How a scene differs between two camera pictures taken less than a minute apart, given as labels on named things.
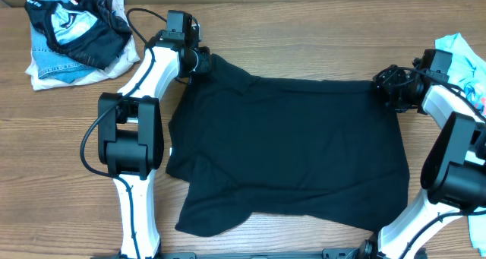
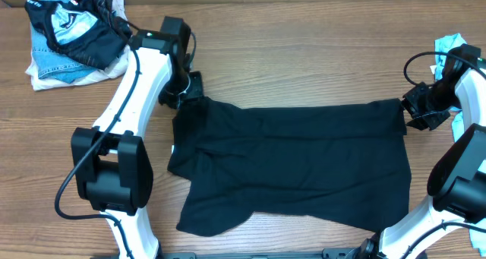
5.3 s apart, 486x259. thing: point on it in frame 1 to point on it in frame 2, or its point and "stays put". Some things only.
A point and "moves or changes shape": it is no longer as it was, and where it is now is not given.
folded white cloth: x=130 y=57 stays put
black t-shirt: x=324 y=152 moves or changes shape
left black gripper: x=206 y=62 to x=198 y=88
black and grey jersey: x=89 y=28 stays put
